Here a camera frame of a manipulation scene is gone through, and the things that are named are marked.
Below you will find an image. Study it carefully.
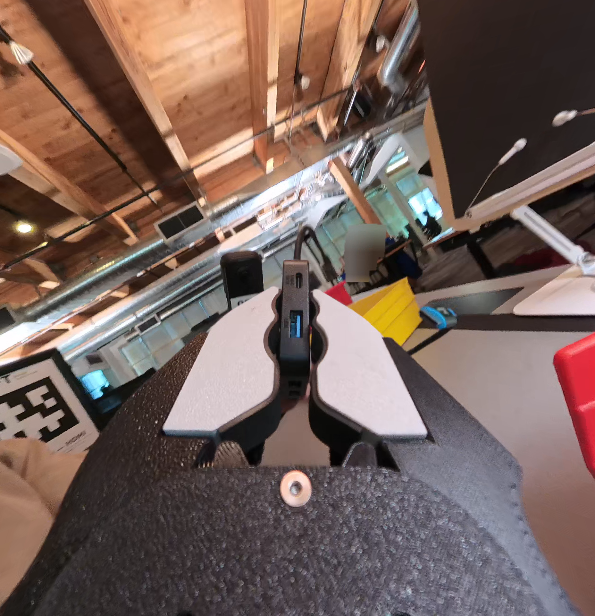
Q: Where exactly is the yellow plastic bin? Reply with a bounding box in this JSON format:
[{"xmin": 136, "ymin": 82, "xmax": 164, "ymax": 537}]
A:
[{"xmin": 348, "ymin": 278, "xmax": 422, "ymax": 348}]

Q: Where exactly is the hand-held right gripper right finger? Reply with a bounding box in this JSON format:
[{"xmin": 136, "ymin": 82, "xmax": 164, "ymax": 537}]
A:
[{"xmin": 308, "ymin": 289, "xmax": 429, "ymax": 440}]

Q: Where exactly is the dark grey usb hub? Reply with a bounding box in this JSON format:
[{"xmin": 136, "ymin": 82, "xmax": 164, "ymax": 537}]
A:
[{"xmin": 278, "ymin": 260, "xmax": 312, "ymax": 401}]

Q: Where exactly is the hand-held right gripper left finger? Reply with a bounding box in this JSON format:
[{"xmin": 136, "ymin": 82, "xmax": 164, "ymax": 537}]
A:
[{"xmin": 163, "ymin": 287, "xmax": 282, "ymax": 440}]

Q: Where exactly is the black plywood backdrop board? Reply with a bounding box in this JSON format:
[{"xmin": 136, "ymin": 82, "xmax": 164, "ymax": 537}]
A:
[{"xmin": 417, "ymin": 0, "xmax": 595, "ymax": 233}]

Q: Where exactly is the person's beige hoodie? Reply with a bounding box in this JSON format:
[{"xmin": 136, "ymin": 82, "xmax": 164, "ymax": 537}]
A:
[{"xmin": 0, "ymin": 437, "xmax": 89, "ymax": 616}]

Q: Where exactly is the wooden support post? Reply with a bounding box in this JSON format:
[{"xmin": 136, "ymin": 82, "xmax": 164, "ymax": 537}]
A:
[{"xmin": 328, "ymin": 158, "xmax": 381, "ymax": 228}]

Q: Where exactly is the white printed tag sign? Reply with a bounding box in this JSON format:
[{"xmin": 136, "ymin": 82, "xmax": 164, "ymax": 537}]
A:
[{"xmin": 0, "ymin": 349, "xmax": 102, "ymax": 454}]

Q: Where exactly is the white stand base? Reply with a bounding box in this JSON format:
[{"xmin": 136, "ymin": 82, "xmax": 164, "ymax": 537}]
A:
[{"xmin": 510, "ymin": 204, "xmax": 595, "ymax": 317}]

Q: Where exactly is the white ceiling device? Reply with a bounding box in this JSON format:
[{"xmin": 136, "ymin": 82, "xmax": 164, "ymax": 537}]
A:
[{"xmin": 0, "ymin": 141, "xmax": 24, "ymax": 177}]

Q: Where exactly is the white ceiling air vent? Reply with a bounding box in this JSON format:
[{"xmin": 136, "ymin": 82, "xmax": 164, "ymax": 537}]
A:
[{"xmin": 154, "ymin": 202, "xmax": 206, "ymax": 241}]

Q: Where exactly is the thick black hub cable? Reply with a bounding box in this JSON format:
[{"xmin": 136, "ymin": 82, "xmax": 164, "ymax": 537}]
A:
[{"xmin": 293, "ymin": 225, "xmax": 323, "ymax": 264}]

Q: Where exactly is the small blue black device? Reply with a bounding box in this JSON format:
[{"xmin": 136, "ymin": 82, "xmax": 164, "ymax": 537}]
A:
[{"xmin": 419, "ymin": 304, "xmax": 458, "ymax": 331}]

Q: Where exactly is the silver ventilation duct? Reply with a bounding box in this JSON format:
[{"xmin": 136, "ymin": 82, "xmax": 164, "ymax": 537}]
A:
[{"xmin": 19, "ymin": 159, "xmax": 337, "ymax": 328}]

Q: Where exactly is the red plastic divider bin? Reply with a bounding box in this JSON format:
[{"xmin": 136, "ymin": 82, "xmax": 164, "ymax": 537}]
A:
[{"xmin": 553, "ymin": 327, "xmax": 595, "ymax": 496}]

